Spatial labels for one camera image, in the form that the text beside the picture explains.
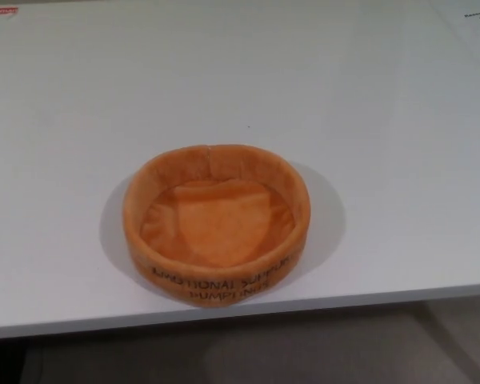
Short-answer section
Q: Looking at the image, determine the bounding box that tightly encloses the orange soft plush plate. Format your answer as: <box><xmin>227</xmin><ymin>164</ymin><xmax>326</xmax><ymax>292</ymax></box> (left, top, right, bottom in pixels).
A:
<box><xmin>122</xmin><ymin>144</ymin><xmax>310</xmax><ymax>310</ymax></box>

